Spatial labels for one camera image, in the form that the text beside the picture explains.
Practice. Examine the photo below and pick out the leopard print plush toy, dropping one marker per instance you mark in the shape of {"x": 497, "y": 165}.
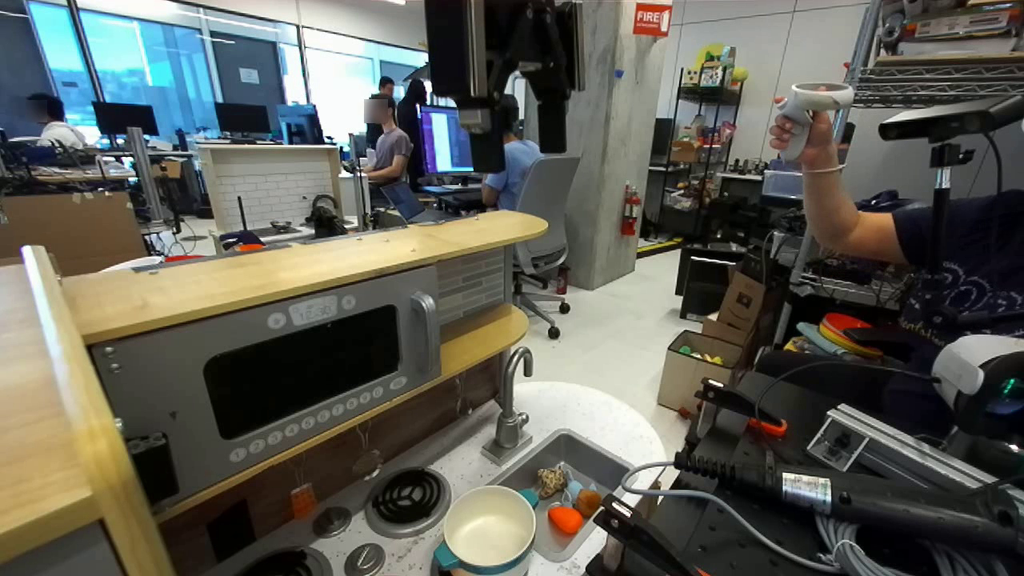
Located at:
{"x": 552, "y": 481}

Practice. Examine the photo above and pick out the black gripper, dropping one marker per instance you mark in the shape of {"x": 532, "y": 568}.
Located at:
{"x": 448, "y": 41}

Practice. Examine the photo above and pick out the small cardboard box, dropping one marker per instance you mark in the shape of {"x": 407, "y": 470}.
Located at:
{"x": 743, "y": 303}

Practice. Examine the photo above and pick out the red fire extinguisher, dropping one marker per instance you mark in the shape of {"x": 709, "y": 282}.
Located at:
{"x": 630, "y": 212}

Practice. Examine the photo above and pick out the white VR controller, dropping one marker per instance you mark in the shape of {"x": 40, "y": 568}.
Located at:
{"x": 810, "y": 98}

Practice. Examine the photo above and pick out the lit computer monitor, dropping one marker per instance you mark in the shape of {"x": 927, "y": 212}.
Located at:
{"x": 441, "y": 144}

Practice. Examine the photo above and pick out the black kettle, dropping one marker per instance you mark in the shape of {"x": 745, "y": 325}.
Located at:
{"x": 323, "y": 214}

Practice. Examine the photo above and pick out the black coil stove burner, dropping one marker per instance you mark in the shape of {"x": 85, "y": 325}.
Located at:
{"x": 407, "y": 499}
{"x": 286, "y": 564}

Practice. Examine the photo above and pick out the grey striped kitchen backsplash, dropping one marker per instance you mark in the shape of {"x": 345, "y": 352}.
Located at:
{"x": 475, "y": 285}

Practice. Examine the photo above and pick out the large cardboard box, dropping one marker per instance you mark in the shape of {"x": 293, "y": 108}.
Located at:
{"x": 74, "y": 227}

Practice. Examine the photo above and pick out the person in grey shirt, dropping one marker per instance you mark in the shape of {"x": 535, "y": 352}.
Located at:
{"x": 388, "y": 149}

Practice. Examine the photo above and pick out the grey toy microwave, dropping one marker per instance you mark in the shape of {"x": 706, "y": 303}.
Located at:
{"x": 266, "y": 371}

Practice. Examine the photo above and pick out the orange toy egg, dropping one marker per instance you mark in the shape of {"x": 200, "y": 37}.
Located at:
{"x": 564, "y": 520}

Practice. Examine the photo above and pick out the person in blue shirt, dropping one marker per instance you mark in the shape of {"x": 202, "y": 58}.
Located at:
{"x": 515, "y": 165}

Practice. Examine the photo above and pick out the grey office chair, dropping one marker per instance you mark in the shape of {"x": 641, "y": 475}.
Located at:
{"x": 546, "y": 203}

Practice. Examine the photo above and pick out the grey toy faucet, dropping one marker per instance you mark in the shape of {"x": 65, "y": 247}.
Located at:
{"x": 505, "y": 409}

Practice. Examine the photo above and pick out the bulky black clamp tool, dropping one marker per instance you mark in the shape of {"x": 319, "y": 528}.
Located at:
{"x": 906, "y": 513}

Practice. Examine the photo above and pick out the silver stove knob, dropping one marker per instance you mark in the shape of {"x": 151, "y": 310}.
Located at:
{"x": 331, "y": 522}
{"x": 361, "y": 562}

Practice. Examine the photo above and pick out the aluminium extrusion rail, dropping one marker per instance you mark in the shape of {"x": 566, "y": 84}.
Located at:
{"x": 897, "y": 442}

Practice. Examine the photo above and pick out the orange toy plate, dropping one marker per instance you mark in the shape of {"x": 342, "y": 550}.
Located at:
{"x": 850, "y": 325}

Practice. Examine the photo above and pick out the person in black clothes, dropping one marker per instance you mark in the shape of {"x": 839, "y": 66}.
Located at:
{"x": 410, "y": 117}

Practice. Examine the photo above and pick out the small orange panel block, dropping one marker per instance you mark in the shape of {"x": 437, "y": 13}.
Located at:
{"x": 303, "y": 499}

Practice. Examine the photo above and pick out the operator bare forearm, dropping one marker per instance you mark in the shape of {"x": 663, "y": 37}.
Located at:
{"x": 842, "y": 212}

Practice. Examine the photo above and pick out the black storage rack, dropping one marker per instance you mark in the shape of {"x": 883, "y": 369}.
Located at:
{"x": 706, "y": 138}

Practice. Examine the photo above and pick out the open cardboard box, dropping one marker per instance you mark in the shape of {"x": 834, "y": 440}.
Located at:
{"x": 688, "y": 371}

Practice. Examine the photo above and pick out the metal toy sink basin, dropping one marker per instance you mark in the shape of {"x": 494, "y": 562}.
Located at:
{"x": 593, "y": 452}

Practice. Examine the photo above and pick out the black storage box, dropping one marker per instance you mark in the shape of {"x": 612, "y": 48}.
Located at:
{"x": 709, "y": 278}

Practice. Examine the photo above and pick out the operator hand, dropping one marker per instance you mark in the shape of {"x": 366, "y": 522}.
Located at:
{"x": 815, "y": 143}

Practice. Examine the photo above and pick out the red wall sign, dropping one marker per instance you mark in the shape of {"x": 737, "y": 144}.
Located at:
{"x": 650, "y": 20}

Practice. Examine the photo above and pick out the person in white shirt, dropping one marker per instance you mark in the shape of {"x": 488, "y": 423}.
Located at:
{"x": 57, "y": 130}

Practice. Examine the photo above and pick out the wooden toy kitchen cabinet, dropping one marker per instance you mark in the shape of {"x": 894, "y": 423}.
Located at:
{"x": 42, "y": 425}

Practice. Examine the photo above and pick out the white tiled panel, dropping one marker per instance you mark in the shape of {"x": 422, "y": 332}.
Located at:
{"x": 273, "y": 186}

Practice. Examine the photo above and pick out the curved wooden kitchen shelf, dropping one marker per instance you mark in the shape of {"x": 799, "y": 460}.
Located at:
{"x": 322, "y": 261}

